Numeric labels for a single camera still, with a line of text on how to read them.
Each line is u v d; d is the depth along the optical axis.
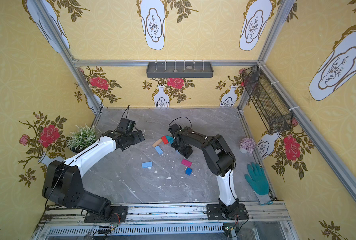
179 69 0.92
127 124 0.69
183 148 0.85
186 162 0.92
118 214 0.73
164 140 1.01
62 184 0.43
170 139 1.01
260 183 0.82
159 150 0.96
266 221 0.75
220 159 0.52
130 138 0.79
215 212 0.75
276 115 0.85
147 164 0.90
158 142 1.00
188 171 0.88
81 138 0.81
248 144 0.89
